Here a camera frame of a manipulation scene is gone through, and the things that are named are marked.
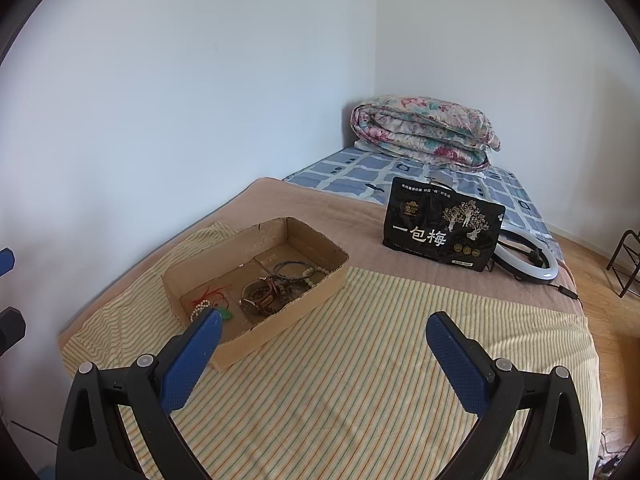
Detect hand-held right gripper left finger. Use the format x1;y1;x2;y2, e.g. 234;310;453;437
56;308;224;480

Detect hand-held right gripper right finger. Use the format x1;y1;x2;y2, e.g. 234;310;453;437
424;311;589;480

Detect small white bead bracelet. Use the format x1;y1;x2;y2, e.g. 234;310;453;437
189;298;213;324

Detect red string green pendant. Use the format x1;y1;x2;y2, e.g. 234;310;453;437
191;284;234;322

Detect cardboard box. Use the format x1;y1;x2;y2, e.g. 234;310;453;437
162;217;350;372

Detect dark blue bangle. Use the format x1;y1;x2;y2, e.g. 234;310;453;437
273;258;307;281

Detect cream bead bracelet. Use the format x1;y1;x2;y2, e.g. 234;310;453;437
294;265;334;289

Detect yellow striped cloth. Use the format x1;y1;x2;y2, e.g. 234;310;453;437
63;222;601;480

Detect black snack bag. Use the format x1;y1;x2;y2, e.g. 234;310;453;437
382;176;507;274

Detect tan blanket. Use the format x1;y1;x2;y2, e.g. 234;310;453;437
57;176;588;363

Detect black metal rack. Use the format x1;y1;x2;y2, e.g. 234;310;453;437
605;229;640;299

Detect blue checked bedsheet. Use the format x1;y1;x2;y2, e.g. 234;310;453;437
282;145;564;262

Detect folded floral quilt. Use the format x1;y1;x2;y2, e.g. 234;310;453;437
349;93;502;170

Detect black ring light cable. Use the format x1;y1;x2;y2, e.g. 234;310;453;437
546;279;584;304

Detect white ring light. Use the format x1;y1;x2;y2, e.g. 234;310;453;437
491;223;559;281

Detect power strip with cables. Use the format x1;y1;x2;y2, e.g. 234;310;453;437
597;430;636;480

